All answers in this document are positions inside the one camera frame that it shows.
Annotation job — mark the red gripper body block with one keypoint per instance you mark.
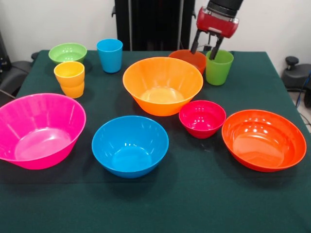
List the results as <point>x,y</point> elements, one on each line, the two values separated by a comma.
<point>216,24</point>

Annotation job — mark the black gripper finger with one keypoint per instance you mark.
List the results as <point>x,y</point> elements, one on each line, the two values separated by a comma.
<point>216,48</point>
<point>195,42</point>

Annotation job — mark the small red-orange bowl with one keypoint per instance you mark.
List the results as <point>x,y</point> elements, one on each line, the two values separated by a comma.
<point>194,59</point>

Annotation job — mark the green cup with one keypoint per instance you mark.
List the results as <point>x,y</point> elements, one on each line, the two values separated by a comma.
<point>218,71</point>

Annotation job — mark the large orange bowl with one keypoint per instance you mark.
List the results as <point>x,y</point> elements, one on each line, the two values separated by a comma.
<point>162,80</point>

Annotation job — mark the small crimson bowl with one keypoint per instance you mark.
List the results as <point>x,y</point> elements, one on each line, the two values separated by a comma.
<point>201,119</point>

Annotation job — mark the blue cup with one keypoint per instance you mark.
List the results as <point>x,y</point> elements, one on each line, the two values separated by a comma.
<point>109,55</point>

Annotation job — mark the wide red-orange bowl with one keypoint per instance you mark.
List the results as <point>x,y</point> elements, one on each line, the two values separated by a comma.
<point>263,142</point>

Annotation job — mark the blue bowl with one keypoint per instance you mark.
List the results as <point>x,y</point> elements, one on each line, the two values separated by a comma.
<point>130,145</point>

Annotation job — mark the green bowl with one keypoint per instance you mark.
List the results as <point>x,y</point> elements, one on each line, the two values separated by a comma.
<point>67,52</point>

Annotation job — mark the yellow cup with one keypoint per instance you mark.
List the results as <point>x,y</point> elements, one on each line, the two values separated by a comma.
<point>69,75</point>
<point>73,92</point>

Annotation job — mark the dark green tablecloth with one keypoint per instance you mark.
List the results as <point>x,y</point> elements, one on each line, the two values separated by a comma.
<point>194,194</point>

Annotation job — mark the large magenta bowl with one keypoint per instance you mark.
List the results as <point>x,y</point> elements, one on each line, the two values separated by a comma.
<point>36,121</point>

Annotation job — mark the grey pedestal foot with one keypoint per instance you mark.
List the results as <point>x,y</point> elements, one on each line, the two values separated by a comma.
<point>295,77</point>
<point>12,77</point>

